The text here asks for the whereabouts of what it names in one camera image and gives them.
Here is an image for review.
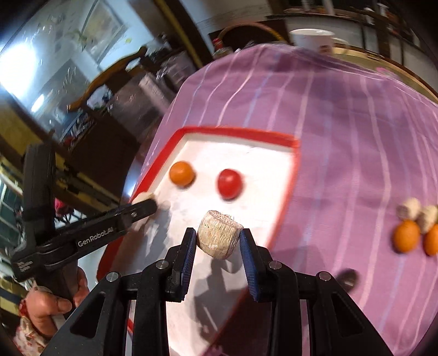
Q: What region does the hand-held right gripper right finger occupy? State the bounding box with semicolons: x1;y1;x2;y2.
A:
239;228;394;356

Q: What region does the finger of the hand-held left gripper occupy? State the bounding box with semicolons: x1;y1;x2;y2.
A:
111;199;159;235

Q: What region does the beige cut root piece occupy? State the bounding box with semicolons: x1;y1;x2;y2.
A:
197;210;245;261
397;198;422;220
132;192;156;206

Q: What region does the red cherry tomato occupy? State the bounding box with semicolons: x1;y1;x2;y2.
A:
218;168;244;201

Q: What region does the white cartoon print cup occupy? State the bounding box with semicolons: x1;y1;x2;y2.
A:
289;28;336;53

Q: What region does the glass display cabinet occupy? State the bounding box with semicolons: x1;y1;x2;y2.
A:
0;0;161;144

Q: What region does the purple striped cloth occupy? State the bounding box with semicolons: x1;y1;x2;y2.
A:
121;44;438;356

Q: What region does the curved wooden chair backrest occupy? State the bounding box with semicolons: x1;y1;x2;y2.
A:
217;22;290;46

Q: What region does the person's left hand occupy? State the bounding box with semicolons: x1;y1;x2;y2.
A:
25;266;90;338

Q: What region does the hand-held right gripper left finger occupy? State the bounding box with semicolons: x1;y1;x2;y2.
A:
41;227;198;356

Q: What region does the red rimmed white tray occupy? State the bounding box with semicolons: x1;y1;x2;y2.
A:
96;126;302;356

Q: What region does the small orange fruit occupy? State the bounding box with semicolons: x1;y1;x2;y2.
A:
169;161;196;187
392;220;421;254
423;224;438;257

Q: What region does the dark wooden armchair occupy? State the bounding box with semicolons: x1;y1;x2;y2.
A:
67;46;148;112

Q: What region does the round gold rimmed table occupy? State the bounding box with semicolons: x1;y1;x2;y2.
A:
330;43;438;103

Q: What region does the framed picture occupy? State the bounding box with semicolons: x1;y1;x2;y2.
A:
80;0;126;65

